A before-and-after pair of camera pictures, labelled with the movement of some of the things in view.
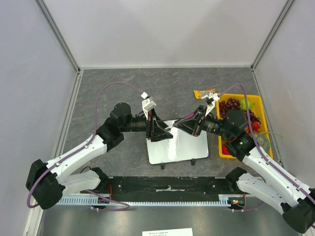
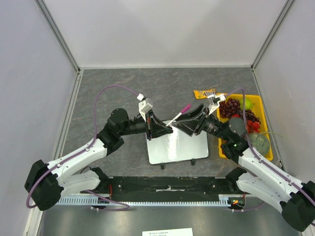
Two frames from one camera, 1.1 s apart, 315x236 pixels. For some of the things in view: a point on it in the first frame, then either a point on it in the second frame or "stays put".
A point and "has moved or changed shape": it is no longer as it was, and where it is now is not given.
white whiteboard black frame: [183, 146] stays put
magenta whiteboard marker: [168, 128] has moved or changed shape
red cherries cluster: [255, 126] stays put
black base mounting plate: [166, 189] stays put
